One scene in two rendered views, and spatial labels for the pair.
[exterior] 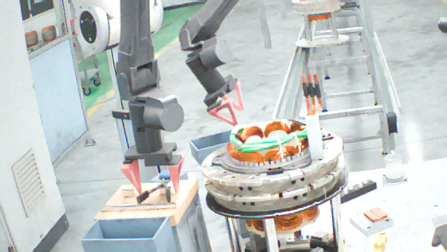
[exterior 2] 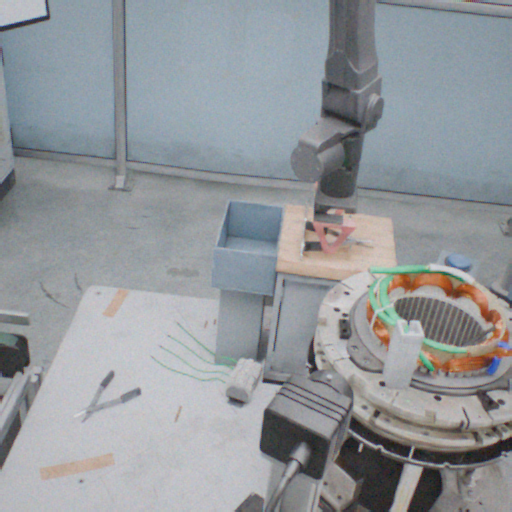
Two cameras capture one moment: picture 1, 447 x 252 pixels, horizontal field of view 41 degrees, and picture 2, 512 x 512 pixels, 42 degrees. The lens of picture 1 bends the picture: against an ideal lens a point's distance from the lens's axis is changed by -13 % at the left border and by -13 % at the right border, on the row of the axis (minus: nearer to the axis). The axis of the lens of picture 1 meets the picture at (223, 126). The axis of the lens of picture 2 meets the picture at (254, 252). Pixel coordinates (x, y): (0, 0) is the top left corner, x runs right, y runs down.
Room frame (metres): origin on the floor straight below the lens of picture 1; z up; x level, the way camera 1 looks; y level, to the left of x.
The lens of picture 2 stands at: (1.02, -0.76, 1.69)
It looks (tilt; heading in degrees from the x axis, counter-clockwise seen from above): 34 degrees down; 78
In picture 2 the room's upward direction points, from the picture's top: 6 degrees clockwise
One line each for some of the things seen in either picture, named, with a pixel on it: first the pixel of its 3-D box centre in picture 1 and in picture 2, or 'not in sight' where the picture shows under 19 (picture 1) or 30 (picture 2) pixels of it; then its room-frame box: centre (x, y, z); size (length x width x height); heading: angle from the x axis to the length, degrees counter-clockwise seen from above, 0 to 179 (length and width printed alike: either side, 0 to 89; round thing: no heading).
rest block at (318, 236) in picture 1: (322, 237); (448, 507); (1.49, -0.19, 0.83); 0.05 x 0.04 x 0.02; 43
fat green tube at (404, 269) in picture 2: (237, 136); (417, 271); (1.42, -0.02, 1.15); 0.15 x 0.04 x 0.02; 169
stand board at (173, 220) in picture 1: (146, 203); (337, 243); (1.37, 0.20, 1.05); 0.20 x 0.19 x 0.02; 165
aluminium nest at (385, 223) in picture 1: (371, 220); not in sight; (1.58, -0.35, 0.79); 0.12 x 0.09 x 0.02; 12
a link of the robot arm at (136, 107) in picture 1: (144, 112); (342, 145); (1.33, 0.15, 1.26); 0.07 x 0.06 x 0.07; 40
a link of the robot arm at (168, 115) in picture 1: (153, 97); (333, 133); (1.31, 0.12, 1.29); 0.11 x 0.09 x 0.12; 40
